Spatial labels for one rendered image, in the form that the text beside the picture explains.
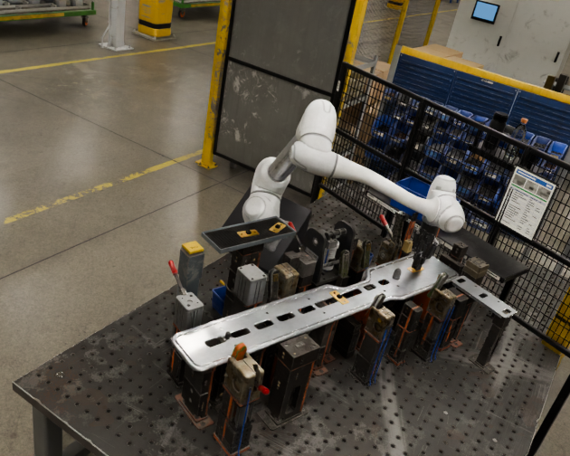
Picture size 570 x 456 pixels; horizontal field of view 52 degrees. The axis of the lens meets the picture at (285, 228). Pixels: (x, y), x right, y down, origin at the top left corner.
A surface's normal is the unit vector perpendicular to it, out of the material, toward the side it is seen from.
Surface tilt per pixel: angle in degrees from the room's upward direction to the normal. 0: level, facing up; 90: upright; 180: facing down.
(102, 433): 0
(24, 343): 0
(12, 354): 0
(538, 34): 90
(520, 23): 90
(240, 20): 91
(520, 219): 90
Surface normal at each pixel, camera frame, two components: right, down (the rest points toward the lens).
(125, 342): 0.18, -0.86
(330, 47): -0.52, 0.35
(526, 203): -0.77, 0.18
